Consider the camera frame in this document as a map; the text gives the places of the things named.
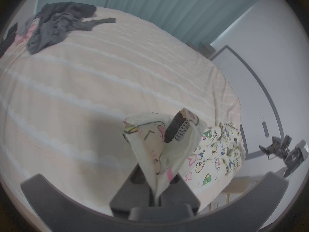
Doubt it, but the pink garment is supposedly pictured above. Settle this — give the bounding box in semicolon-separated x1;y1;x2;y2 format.
14;23;38;46

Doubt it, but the dark grey garment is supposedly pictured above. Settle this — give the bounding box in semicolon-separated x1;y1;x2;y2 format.
26;12;116;55

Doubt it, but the light wooden small table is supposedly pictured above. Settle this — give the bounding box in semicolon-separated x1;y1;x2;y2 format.
210;177;253;213

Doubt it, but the light grey garment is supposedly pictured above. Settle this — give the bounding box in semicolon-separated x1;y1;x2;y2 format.
17;15;41;37

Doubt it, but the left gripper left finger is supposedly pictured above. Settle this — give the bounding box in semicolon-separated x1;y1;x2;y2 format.
110;165;152;217

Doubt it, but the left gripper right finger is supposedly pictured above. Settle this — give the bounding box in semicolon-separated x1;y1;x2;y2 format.
160;173;201;213

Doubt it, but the white printed pyjama top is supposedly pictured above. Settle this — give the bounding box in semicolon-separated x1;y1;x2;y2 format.
121;107;247;202

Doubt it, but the blue-green curtain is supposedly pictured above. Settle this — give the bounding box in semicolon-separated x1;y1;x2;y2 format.
36;0;266;48

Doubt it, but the bed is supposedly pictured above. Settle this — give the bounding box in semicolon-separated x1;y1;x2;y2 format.
0;6;286;217

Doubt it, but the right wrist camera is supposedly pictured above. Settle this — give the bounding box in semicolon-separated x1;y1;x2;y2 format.
281;134;293;150

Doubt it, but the black garment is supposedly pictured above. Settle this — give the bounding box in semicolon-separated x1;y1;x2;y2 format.
36;1;97;24

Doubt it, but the grey bedside table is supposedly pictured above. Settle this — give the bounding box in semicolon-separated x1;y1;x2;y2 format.
187;42;216;58

